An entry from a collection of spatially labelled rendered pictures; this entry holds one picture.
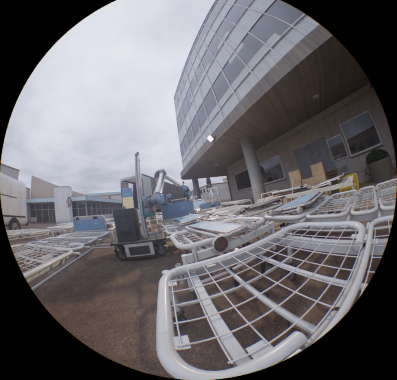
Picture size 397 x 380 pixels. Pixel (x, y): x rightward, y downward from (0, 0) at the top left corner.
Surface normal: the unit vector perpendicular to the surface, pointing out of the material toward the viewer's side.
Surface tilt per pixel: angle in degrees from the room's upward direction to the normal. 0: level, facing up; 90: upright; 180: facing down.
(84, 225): 90
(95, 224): 90
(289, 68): 90
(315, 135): 90
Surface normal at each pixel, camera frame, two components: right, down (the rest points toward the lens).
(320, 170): -0.87, 0.07
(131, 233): 0.30, -0.21
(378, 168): -0.93, 0.35
